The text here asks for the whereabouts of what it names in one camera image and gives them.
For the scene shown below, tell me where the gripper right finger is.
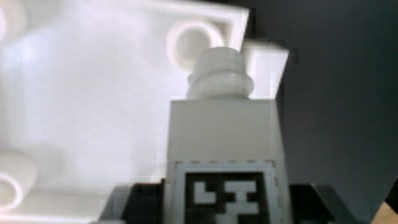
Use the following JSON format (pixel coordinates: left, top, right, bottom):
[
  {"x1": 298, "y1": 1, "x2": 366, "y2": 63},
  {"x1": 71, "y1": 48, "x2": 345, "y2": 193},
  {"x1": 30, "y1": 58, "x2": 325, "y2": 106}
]
[{"x1": 290, "y1": 183, "x2": 359, "y2": 224}]

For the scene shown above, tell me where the white square tabletop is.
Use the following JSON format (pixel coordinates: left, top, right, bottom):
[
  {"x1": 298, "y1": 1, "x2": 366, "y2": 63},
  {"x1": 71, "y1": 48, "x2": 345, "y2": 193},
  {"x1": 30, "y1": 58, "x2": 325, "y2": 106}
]
[{"x1": 0, "y1": 0, "x2": 249, "y2": 224}]

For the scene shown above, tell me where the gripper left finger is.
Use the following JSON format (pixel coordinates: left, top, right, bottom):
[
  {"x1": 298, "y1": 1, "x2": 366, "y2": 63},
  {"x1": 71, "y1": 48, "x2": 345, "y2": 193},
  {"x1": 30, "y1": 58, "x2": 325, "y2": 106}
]
[{"x1": 121, "y1": 182, "x2": 163, "y2": 224}]

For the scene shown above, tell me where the white leg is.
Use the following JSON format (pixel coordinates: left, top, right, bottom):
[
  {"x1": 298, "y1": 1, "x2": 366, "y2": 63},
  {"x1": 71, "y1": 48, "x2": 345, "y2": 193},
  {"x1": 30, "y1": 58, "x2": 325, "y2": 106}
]
[
  {"x1": 242, "y1": 41, "x2": 290, "y2": 99},
  {"x1": 163, "y1": 47, "x2": 293, "y2": 224}
]

